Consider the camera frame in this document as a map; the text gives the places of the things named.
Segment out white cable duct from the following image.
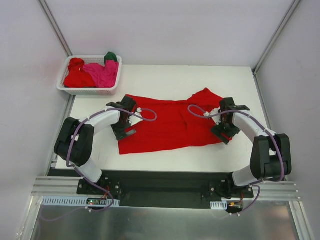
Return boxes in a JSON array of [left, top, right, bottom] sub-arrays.
[[42, 196, 120, 207], [210, 200, 228, 211]]

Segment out pink t shirt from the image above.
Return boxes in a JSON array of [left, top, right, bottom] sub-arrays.
[[83, 60, 119, 88]]

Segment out white plastic basket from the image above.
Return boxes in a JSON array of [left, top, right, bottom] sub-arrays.
[[56, 52, 122, 95]]

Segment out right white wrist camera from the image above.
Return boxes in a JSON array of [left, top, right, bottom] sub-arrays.
[[203, 108, 221, 125]]

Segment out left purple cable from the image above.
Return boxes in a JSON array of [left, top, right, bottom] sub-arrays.
[[39, 107, 158, 222]]

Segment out left white cable duct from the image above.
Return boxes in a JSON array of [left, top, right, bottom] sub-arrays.
[[42, 196, 120, 207]]

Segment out green t shirt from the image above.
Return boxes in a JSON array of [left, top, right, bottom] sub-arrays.
[[103, 51, 118, 63]]

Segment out aluminium frame rail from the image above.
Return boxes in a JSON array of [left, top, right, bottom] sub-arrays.
[[31, 176, 303, 202]]

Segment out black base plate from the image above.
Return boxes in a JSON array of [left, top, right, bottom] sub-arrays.
[[76, 170, 260, 210]]

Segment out red t shirt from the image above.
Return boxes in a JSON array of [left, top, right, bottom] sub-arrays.
[[118, 88, 222, 155], [63, 58, 96, 88]]

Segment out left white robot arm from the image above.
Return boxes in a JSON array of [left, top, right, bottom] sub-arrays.
[[54, 96, 140, 195]]

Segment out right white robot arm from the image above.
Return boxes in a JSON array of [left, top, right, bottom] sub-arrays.
[[211, 97, 292, 198]]

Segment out right white cable duct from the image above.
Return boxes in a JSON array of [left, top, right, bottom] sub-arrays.
[[210, 200, 228, 211]]

